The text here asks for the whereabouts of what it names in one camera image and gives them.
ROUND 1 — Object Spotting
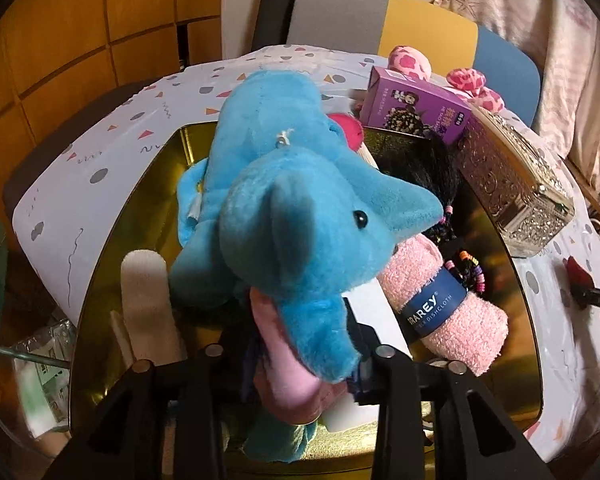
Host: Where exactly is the white knit glove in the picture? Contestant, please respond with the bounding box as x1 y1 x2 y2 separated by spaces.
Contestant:
109 249 190 367

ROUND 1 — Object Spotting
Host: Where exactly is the pink dishcloth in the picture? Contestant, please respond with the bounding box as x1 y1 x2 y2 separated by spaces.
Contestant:
380 234 510 376

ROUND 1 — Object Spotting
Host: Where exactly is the crimson plush ball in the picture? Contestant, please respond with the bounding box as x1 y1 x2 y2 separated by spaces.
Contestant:
327 114 365 152

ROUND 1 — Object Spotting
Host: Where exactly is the black padded chair post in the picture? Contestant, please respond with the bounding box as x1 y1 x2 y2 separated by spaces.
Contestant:
251 0 308 53

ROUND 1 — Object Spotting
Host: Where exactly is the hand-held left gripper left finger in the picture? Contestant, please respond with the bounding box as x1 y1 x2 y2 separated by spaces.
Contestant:
45 330 254 480

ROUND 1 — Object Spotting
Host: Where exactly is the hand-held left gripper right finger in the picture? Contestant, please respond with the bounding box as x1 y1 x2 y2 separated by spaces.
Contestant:
344 297 556 480

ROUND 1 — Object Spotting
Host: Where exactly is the blue elephant plush toy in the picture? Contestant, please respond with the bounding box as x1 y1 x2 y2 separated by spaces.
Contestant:
169 71 443 385

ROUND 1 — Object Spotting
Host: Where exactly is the purple cardboard box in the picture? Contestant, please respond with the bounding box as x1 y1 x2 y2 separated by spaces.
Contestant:
356 65 478 142

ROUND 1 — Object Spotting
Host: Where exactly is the red plush toy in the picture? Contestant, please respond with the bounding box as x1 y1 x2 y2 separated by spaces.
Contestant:
562 255 590 311

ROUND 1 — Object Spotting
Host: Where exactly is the gold metal tin box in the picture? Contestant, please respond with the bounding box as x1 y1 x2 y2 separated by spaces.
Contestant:
70 121 543 471

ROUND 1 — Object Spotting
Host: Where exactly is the black hair wig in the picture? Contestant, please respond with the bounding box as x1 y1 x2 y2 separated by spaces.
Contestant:
372 127 463 246

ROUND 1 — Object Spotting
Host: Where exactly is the grey yellow blue chair back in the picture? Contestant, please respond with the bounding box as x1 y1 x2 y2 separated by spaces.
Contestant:
286 0 543 128

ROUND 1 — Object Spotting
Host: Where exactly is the clear plastic bag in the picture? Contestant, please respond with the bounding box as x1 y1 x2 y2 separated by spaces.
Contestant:
0 320 76 438

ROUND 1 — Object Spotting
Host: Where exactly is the pink printed curtain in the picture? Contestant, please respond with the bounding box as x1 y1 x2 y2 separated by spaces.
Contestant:
432 0 600 196

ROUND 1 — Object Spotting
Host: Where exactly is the pink spotted plush toy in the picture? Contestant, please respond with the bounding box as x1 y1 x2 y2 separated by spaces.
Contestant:
386 45 506 113

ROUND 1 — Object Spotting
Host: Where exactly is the blue and pink plush toy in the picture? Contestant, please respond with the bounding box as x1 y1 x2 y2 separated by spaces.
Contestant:
240 285 381 465

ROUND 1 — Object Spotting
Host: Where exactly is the yellow wooden cabinet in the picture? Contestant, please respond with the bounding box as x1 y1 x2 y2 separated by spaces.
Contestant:
0 0 226 171

